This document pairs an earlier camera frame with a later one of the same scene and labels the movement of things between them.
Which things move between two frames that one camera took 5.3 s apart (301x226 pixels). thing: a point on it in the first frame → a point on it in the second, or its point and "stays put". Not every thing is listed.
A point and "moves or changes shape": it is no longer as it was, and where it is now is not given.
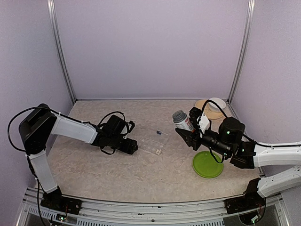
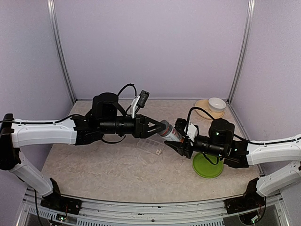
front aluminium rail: x=267 y=212 stays put
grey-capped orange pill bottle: x=182 y=121 moves or changes shape
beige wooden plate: x=212 y=115 stays put
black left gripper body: x=129 y=147 → x=137 y=133
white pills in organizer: x=158 y=151 stays put
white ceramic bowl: x=215 y=108 stays put
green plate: x=205 y=165 stays put
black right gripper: x=189 y=137 → x=180 y=148
